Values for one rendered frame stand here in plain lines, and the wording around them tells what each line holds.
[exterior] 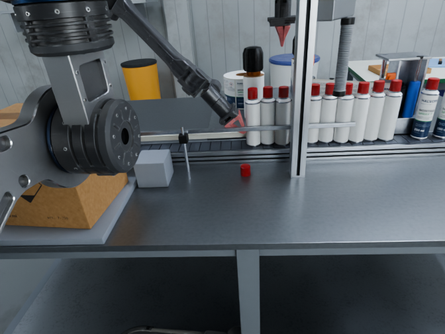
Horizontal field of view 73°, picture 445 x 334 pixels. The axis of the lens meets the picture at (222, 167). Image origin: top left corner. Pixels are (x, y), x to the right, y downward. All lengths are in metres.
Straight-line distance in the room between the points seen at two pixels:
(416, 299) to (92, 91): 1.42
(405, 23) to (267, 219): 4.03
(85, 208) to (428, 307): 1.33
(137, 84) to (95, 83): 3.52
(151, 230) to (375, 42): 4.08
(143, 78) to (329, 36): 2.43
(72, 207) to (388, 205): 0.83
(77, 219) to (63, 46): 0.47
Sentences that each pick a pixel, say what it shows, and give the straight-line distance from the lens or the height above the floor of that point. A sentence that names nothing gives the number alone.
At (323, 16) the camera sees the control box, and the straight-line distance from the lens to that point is 0.87.
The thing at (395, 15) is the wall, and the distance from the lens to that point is 4.59.
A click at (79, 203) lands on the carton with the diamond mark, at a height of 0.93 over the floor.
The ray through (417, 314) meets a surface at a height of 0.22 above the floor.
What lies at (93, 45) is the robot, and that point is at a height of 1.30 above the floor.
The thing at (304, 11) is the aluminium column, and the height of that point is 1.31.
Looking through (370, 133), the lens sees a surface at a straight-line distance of 1.17.
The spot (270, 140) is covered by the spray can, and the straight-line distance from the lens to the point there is 1.09.
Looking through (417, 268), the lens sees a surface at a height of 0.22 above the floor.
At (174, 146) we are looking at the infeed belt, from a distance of 1.15.
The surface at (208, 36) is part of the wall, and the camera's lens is 4.39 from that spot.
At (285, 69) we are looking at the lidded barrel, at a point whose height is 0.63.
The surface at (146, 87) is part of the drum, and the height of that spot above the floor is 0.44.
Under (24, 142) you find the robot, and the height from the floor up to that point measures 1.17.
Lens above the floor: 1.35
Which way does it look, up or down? 29 degrees down
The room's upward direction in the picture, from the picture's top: 4 degrees counter-clockwise
